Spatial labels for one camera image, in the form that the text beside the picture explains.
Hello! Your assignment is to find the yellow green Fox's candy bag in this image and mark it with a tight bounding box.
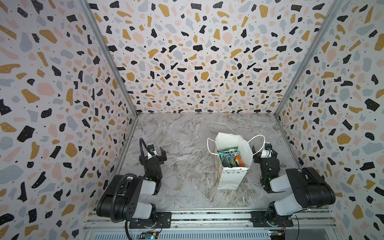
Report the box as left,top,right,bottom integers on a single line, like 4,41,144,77
220,155,238,168

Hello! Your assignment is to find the white paper gift bag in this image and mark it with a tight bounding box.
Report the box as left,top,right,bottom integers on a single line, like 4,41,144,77
207,133,266,190

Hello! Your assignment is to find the red green Fox's candy bag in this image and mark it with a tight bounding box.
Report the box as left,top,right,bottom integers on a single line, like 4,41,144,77
218,147,238,154

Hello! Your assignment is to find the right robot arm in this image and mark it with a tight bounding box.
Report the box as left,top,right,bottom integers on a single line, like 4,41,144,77
252,143,336,227

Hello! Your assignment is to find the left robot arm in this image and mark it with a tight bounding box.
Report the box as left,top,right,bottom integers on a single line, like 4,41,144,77
96,145,167,228

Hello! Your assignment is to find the orange snack packet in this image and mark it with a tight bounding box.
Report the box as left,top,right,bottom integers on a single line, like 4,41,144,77
235,155,243,167

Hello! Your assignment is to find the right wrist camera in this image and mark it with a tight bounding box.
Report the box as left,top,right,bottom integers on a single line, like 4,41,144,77
261,143,273,159

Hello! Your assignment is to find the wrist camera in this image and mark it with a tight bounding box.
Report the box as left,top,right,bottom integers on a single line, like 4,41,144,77
261,143,273,159
147,144,158,159

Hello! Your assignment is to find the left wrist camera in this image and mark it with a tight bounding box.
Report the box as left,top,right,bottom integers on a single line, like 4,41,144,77
147,144,158,159

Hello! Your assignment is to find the black corrugated cable conduit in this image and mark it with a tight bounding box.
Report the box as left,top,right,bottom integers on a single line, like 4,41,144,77
109,137,151,223

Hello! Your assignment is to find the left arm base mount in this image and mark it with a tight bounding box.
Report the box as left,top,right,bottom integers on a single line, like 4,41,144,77
129,212,172,230

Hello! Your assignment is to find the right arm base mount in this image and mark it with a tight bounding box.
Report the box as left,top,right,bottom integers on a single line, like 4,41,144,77
250,211,294,228

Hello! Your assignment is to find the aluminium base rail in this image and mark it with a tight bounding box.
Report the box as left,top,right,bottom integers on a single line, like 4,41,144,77
82,207,341,240

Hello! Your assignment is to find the left corner aluminium post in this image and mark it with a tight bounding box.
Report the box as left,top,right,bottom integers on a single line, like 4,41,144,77
78,0,138,119

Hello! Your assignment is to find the corner aluminium post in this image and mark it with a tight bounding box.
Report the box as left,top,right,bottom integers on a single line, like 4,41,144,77
274,0,343,119
78,0,138,119

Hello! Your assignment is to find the right corner aluminium post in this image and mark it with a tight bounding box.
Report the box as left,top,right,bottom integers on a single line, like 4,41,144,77
274,0,343,119

